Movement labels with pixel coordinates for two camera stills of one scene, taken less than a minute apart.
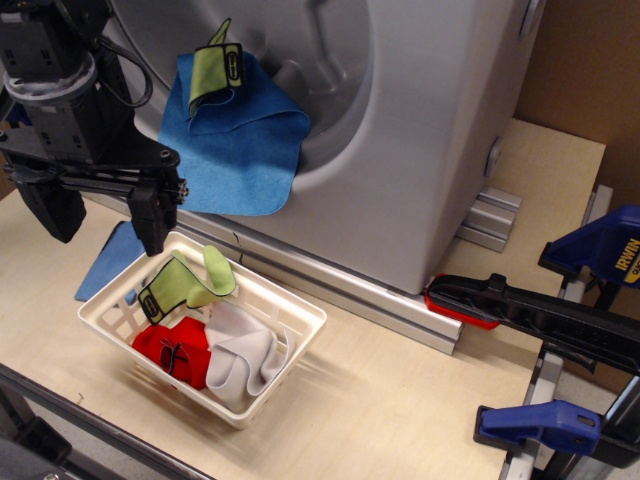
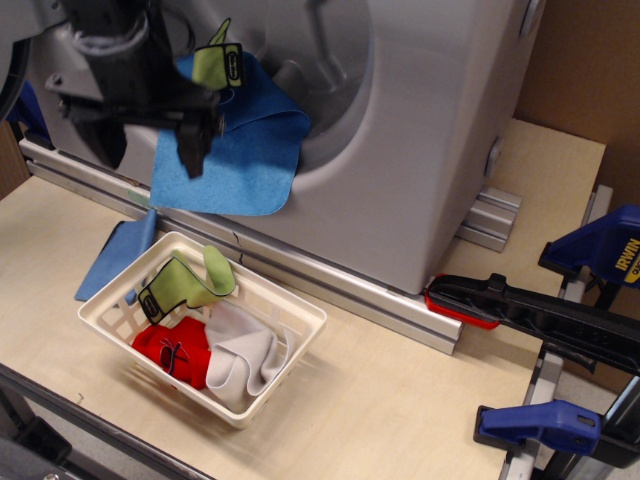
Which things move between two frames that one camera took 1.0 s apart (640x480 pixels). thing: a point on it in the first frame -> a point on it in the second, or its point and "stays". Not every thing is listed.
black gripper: x=93 y=144 -> x=138 y=90
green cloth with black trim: x=217 y=66 stays
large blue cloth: x=237 y=152 stays
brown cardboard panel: x=584 y=80 stays
